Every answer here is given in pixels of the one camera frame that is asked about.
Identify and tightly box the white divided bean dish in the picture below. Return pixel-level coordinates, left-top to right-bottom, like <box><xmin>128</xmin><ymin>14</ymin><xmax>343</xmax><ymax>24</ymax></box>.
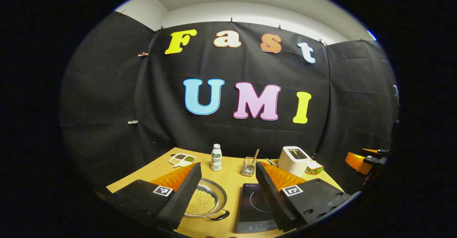
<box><xmin>169</xmin><ymin>153</ymin><xmax>196</xmax><ymax>168</ymax></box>

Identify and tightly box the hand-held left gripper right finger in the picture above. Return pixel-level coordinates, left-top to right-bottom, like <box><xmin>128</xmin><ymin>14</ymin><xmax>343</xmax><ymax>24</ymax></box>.
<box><xmin>255</xmin><ymin>161</ymin><xmax>352</xmax><ymax>232</ymax></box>

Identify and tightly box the white milk bottle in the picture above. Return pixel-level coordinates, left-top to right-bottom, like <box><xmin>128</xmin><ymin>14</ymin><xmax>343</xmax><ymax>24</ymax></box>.
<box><xmin>211</xmin><ymin>144</ymin><xmax>222</xmax><ymax>171</ymax></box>

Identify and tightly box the sandwich with lettuce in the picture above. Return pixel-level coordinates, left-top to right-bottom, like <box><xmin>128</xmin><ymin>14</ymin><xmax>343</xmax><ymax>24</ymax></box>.
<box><xmin>305</xmin><ymin>161</ymin><xmax>324</xmax><ymax>175</ymax></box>

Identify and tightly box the metal wire basket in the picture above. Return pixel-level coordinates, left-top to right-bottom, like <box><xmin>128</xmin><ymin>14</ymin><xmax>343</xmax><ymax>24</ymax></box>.
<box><xmin>241</xmin><ymin>157</ymin><xmax>257</xmax><ymax>176</ymax></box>

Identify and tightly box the pile of yellow soybeans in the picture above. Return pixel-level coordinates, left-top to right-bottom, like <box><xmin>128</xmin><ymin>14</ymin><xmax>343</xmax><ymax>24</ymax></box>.
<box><xmin>186</xmin><ymin>190</ymin><xmax>216</xmax><ymax>216</ymax></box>

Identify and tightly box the stainless steel pot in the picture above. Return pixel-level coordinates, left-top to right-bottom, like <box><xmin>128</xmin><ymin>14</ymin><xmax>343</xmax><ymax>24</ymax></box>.
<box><xmin>184</xmin><ymin>178</ymin><xmax>230</xmax><ymax>221</ymax></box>

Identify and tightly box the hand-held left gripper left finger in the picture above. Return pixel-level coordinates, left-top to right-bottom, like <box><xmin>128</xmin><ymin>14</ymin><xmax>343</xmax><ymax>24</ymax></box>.
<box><xmin>114</xmin><ymin>162</ymin><xmax>202</xmax><ymax>230</ymax></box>

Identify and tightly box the black induction cooktop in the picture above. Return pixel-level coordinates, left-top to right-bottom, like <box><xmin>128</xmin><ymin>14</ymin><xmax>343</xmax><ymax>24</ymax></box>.
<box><xmin>237</xmin><ymin>183</ymin><xmax>282</xmax><ymax>234</ymax></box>

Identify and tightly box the white toaster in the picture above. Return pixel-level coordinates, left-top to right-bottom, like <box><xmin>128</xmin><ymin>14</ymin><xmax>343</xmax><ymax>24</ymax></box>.
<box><xmin>277</xmin><ymin>146</ymin><xmax>314</xmax><ymax>177</ymax></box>

